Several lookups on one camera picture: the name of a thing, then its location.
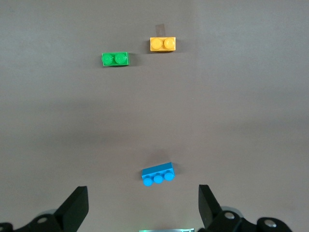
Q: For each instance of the green two-stud toy block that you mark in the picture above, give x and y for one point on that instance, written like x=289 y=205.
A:
x=115 y=59

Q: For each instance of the yellow two-stud toy block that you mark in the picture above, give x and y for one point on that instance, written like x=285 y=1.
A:
x=162 y=44

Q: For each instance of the blue three-stud toy block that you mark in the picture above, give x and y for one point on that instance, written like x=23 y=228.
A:
x=157 y=172

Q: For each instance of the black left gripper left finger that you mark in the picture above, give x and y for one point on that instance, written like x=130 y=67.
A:
x=70 y=212

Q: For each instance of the brown tape patch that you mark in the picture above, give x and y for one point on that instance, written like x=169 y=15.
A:
x=159 y=30

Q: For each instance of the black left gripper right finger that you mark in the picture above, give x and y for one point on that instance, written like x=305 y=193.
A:
x=212 y=212

